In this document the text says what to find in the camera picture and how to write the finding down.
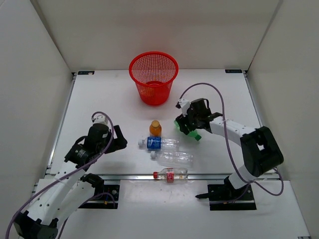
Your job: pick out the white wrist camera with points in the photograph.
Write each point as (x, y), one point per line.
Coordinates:
(99, 119)
(183, 105)

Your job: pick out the clear plastic bottle white cap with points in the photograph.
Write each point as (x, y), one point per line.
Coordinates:
(172, 158)

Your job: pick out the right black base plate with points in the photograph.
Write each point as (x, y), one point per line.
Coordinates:
(223, 199)

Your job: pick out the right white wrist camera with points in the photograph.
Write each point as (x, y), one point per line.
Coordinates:
(183, 105)

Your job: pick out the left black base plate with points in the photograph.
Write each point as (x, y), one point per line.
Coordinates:
(106, 197)

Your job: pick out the red mesh plastic bin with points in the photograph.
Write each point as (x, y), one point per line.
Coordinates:
(153, 73)

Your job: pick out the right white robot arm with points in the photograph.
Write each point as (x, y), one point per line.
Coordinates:
(260, 150)

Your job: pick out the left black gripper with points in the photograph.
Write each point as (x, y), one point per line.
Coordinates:
(119, 143)

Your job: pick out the clear bottle red label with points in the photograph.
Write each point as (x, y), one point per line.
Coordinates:
(170, 175)

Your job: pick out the blue label clear bottle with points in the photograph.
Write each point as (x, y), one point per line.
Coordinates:
(156, 143)

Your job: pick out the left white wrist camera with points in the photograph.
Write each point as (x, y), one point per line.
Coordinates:
(99, 119)

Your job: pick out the green plastic bottle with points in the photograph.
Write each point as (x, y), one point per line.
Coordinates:
(193, 134)

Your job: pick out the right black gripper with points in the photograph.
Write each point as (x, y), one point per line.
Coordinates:
(184, 121)

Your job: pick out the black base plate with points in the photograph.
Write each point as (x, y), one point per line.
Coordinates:
(223, 199)
(106, 197)

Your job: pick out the orange juice bottle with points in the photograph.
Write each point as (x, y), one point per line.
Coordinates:
(155, 128)

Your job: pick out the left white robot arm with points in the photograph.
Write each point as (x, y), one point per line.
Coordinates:
(73, 185)

